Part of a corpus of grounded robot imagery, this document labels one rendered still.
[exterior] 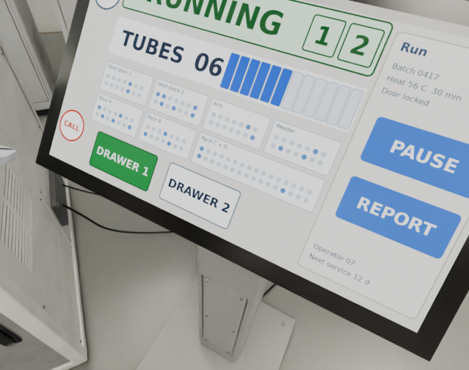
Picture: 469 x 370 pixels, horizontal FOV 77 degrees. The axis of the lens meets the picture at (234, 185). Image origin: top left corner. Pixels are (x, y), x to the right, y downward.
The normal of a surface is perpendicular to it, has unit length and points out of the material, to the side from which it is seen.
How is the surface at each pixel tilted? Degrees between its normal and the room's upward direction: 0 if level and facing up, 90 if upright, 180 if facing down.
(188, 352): 3
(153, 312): 0
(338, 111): 50
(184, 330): 5
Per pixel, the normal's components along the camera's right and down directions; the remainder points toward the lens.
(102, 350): 0.07, -0.68
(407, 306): -0.30, 0.05
